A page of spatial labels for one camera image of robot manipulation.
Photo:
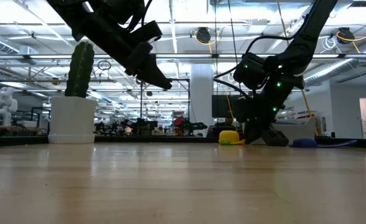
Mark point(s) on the white building column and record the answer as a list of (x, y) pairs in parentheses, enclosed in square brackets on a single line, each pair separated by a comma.
[(201, 93)]

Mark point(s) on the yellow measuring cup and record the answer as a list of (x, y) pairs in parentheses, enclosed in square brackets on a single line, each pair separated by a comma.
[(229, 137)]

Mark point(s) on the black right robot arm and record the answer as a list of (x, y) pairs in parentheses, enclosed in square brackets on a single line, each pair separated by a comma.
[(307, 46)]

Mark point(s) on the black metal frame rig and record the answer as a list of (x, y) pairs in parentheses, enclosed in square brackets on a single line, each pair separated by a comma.
[(182, 80)]

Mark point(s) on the black aluminium table frame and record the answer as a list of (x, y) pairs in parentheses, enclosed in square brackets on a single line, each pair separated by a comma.
[(30, 140)]

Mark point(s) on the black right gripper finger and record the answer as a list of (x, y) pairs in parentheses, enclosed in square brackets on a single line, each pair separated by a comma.
[(276, 138), (253, 133)]

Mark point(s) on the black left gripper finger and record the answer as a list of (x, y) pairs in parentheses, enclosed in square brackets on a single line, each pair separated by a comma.
[(158, 76)]

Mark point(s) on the green cactus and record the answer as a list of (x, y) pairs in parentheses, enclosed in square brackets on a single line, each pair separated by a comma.
[(80, 71)]

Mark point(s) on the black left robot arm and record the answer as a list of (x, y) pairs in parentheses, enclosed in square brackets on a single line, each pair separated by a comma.
[(108, 9)]

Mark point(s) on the purple measuring cup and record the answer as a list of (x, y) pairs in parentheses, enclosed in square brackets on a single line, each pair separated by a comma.
[(304, 143)]

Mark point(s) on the black background robot arms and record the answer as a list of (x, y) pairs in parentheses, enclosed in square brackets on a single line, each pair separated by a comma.
[(192, 126)]

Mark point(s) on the white planter pot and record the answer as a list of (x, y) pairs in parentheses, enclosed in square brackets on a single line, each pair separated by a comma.
[(72, 118)]

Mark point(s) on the grey plastic basket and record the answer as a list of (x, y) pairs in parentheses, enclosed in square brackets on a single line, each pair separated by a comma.
[(300, 130)]

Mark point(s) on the black wall screen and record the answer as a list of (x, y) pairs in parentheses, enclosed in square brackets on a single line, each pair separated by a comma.
[(221, 105)]

